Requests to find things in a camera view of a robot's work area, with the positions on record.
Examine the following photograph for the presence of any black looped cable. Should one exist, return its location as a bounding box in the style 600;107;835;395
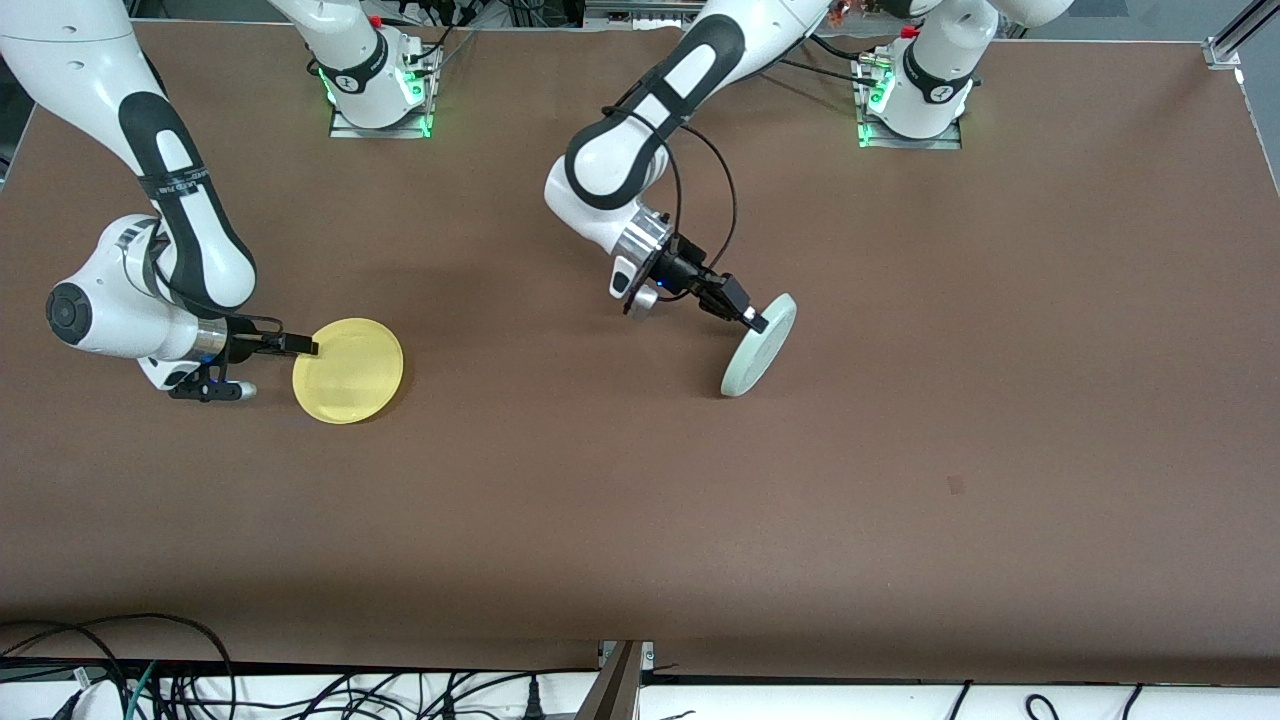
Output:
0;613;237;720

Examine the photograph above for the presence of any brown table cover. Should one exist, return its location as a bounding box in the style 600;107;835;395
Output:
0;20;1280;686

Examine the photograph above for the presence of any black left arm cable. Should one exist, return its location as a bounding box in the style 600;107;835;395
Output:
600;100;739;301

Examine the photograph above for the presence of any aluminium frame corner bracket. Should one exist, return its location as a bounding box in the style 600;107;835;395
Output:
1203;0;1280;71

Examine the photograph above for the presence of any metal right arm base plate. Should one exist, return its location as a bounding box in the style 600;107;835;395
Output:
330;45;441;139

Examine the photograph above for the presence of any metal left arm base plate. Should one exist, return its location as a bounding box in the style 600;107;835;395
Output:
855;50;963;151

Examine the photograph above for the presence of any white bench surface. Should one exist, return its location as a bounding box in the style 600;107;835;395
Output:
0;665;1280;720

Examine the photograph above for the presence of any aluminium profile post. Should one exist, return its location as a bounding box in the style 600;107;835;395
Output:
575;640;656;720

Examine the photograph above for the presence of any grey power strip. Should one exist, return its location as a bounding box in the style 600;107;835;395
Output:
583;0;716;31

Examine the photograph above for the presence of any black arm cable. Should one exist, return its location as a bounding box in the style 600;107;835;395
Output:
140;220;286;336
600;100;739;301

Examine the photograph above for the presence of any yellow round plate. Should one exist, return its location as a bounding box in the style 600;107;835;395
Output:
292;317;405;425

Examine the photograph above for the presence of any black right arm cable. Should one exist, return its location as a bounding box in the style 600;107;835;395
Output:
140;220;286;336

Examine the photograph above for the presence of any green cable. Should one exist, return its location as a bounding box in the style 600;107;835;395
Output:
122;660;159;720

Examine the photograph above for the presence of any black cable on table cover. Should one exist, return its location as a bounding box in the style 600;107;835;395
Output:
775;35;886;86

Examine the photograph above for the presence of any pale green round plate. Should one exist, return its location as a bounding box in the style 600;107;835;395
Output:
720;292;799;399

